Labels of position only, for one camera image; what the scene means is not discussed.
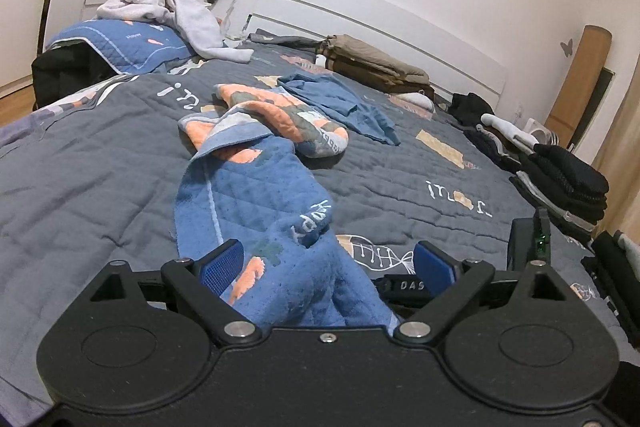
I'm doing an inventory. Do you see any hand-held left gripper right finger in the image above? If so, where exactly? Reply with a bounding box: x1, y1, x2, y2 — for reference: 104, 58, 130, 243
392, 241, 573, 346

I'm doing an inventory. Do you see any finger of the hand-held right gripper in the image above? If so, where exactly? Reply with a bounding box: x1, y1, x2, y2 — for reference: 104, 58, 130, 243
381, 274, 432, 306

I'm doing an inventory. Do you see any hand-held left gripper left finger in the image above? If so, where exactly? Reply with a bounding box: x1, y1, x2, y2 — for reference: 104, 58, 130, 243
86, 238, 263, 347

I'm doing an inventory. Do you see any blue orange patterned towel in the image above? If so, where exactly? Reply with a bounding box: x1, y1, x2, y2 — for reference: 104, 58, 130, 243
172, 82, 401, 329

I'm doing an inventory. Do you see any stack of black folded clothes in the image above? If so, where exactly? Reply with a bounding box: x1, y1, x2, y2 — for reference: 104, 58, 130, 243
510, 143, 611, 238

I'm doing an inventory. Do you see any folded khaki clothes stack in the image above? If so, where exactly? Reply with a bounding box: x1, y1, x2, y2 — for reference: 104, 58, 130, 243
320, 33, 433, 95

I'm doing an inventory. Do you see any white sock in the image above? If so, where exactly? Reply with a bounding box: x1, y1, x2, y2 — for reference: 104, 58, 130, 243
480, 112, 541, 150

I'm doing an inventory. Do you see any beige curtain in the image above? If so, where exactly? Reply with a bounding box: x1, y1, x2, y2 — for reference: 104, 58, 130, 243
592, 57, 640, 238

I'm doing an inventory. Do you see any black garment by headboard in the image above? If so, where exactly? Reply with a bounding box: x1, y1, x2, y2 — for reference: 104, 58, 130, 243
446, 92, 496, 128

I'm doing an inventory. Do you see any black panel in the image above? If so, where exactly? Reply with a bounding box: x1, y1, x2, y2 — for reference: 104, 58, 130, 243
570, 67, 616, 152

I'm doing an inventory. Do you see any grey quilted bedspread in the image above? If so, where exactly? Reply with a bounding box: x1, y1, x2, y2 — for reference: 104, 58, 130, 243
0, 39, 640, 408

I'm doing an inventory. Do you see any small white folded cloth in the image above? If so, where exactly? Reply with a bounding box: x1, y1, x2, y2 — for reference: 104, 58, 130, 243
397, 91, 436, 112

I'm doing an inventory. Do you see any wooden board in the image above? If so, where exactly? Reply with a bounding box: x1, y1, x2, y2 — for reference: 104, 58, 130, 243
544, 25, 613, 148

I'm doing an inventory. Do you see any blue crumpled shirt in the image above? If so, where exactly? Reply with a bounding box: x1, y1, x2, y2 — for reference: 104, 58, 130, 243
277, 72, 402, 146

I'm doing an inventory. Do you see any blue quilted pillow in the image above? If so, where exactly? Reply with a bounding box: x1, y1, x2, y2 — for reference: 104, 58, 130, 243
44, 18, 201, 75

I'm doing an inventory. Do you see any light grey hoodie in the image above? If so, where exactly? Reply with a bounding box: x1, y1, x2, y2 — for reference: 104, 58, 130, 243
96, 0, 256, 64

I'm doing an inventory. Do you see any black crumpled garment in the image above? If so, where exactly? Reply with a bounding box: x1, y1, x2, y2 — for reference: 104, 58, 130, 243
31, 41, 118, 112

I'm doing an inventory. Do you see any white headboard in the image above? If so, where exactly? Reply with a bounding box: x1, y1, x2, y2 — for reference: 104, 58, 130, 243
247, 0, 508, 110

